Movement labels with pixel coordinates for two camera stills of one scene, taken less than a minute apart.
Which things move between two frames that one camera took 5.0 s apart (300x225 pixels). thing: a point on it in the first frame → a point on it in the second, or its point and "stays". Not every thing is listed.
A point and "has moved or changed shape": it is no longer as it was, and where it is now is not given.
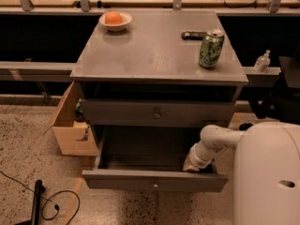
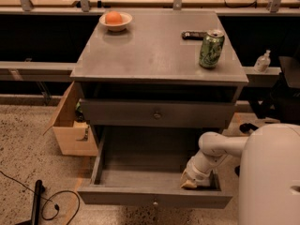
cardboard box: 72,137 stays
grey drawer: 152,157 has moved or changed shape
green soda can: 211,48 stays
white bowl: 127,19 stays
